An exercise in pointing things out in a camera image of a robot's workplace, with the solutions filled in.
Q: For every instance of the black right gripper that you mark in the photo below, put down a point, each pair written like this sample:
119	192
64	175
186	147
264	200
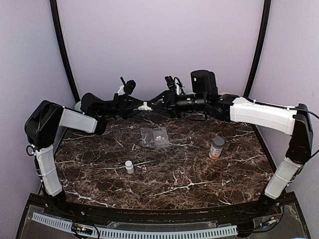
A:
171	103

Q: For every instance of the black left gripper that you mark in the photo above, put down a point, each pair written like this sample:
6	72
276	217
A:
120	105

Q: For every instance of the white pill bottle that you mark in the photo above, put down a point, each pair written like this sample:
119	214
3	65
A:
145	107
129	167

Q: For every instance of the clear plastic pill organizer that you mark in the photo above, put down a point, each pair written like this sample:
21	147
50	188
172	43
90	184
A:
148	137

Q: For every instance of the orange pill bottle grey cap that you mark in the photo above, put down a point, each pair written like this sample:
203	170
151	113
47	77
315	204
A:
216	147

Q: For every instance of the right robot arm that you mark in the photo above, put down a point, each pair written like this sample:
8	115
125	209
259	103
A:
293	121

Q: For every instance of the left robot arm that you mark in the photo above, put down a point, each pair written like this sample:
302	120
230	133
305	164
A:
43	126

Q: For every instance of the yellow pills in organizer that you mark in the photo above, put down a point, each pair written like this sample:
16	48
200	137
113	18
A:
159	137

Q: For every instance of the teal bowl on plate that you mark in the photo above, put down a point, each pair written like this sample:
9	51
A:
77	106

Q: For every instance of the white pill bottle front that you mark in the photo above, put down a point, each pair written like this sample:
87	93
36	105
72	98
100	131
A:
129	167

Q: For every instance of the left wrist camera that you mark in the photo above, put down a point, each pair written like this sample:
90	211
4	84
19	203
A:
127	87

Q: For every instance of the black left frame post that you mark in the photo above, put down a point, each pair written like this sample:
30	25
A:
63	50

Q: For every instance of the black frame post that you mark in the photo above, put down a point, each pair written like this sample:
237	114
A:
259	47
63	50

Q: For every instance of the white slotted cable duct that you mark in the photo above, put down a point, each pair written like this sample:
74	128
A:
117	230

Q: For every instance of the black right frame post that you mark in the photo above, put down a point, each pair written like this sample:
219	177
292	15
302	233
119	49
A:
259	47

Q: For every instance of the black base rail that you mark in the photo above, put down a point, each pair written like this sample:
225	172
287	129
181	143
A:
94	211

